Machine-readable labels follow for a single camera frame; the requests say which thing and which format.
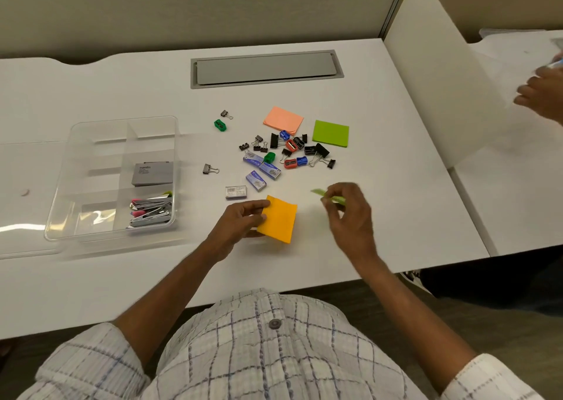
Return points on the person's left hand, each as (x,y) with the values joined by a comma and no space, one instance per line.
(231,230)

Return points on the person's right hand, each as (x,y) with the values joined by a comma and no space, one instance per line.
(352,224)

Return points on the person's left fingers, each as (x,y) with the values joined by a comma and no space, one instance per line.
(251,205)

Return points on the person's right fingers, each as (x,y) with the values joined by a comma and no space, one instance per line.
(338,191)

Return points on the light green sticky note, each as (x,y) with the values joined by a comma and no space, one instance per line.
(338,199)

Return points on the orange sticky note pad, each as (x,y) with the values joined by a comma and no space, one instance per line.
(279,221)

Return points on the person's left forearm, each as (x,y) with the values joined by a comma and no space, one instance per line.
(169,294)

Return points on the person's right forearm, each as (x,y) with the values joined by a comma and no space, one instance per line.
(409,320)

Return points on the white staple box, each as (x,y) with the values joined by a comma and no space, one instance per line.
(235,192)

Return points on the blue staple box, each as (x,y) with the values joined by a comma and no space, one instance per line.
(270,170)
(253,158)
(256,181)

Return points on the cluster of black binder clips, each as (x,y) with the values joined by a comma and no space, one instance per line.
(321,149)

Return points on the blue pencil sharpener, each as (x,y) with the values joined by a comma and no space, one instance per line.
(284,134)
(302,161)

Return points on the green pencil sharpener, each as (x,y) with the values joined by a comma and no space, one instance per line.
(220,125)
(269,158)

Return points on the red pencil sharpener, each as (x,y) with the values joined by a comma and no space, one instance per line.
(291,144)
(290,163)

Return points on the black metal binder clip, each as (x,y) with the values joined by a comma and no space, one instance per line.
(225,113)
(207,169)

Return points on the green sticky note pad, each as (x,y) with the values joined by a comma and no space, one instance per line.
(330,133)

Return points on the silver stapler green end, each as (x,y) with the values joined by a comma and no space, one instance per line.
(162,197)

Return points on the salmon sticky note pad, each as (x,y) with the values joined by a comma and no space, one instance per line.
(283,119)

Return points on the silver stapler pink end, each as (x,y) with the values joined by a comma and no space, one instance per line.
(151,213)

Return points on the plain silver stapler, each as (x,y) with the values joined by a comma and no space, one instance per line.
(151,222)

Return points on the silver stapler red end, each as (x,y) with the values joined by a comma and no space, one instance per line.
(149,203)

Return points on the grey flat box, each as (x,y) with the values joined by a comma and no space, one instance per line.
(151,174)

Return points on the white desk divider panel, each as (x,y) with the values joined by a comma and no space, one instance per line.
(440,83)

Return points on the white plaid shirt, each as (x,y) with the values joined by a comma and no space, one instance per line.
(264,355)

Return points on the clear plastic organizer tray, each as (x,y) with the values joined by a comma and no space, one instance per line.
(88,184)

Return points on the white paper sheet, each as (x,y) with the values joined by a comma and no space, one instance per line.
(506,39)

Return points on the clear plastic lid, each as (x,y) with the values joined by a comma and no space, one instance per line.
(22,228)

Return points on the light blue object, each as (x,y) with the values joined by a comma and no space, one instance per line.
(555,64)

